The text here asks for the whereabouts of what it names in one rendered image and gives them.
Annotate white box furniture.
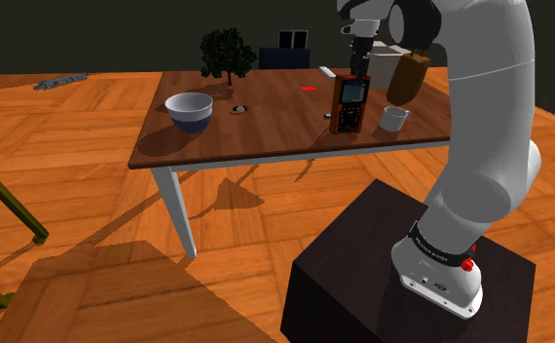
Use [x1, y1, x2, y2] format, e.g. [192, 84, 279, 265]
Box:
[365, 40, 405, 91]

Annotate brown oblong bottle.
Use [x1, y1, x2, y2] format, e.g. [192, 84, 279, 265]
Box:
[386, 49, 431, 107]

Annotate orange black handheld meter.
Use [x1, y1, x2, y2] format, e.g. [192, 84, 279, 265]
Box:
[328, 73, 372, 136]

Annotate white mug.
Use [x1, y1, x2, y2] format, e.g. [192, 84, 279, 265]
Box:
[378, 105, 412, 133]

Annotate dark blue cabinet with frames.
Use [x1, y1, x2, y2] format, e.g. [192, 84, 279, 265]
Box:
[258, 29, 312, 70]

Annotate brown wooden table white legs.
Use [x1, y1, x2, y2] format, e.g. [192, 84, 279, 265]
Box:
[128, 66, 453, 260]

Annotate small dark green tree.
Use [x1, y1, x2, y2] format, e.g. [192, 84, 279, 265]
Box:
[199, 27, 258, 87]

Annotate white blue bowl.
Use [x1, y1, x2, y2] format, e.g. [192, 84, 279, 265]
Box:
[164, 91, 214, 134]

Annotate dark robot stand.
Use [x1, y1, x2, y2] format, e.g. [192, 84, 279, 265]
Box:
[279, 178, 537, 343]

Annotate grey cloth on floor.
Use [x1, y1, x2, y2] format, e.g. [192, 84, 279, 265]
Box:
[32, 71, 90, 92]

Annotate olive green railing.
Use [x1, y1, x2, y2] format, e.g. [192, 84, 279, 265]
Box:
[0, 154, 51, 311]

